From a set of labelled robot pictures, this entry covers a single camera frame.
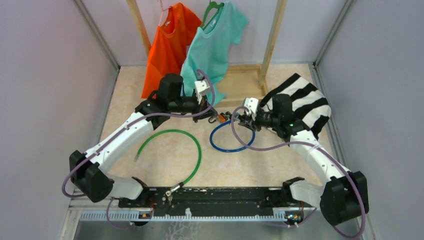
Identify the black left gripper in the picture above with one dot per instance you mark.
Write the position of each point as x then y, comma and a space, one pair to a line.
202, 105

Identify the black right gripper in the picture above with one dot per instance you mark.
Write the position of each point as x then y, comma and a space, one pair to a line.
249, 122

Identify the black-headed padlock keys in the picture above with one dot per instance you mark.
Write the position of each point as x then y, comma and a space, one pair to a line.
227, 116

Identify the orange black padlock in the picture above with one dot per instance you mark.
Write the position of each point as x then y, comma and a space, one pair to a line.
222, 118

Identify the blue cable lock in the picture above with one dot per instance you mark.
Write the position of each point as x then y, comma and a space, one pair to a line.
220, 139

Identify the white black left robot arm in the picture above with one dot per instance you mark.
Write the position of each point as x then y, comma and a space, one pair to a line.
89, 170

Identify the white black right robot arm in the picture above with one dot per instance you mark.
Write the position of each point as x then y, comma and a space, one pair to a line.
342, 194

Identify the wooden clothes rack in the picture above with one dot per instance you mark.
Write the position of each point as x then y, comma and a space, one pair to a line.
240, 80

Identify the teal t-shirt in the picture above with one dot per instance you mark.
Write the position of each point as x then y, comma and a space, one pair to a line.
209, 49

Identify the orange t-shirt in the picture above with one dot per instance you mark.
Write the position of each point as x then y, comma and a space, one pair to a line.
170, 45

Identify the black white striped cloth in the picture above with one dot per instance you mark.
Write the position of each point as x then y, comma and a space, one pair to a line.
308, 102

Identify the pink clothes hanger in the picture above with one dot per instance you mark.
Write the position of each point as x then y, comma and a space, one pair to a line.
163, 10

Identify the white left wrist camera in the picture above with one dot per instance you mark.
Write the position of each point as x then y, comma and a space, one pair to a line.
201, 88

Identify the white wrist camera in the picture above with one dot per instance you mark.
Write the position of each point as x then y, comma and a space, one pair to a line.
250, 105
201, 88

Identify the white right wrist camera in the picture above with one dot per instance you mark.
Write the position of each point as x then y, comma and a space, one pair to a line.
250, 105

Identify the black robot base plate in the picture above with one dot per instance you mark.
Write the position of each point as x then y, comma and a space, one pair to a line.
212, 201

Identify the white slotted cable duct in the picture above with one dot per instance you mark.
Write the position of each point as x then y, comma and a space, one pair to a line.
277, 215

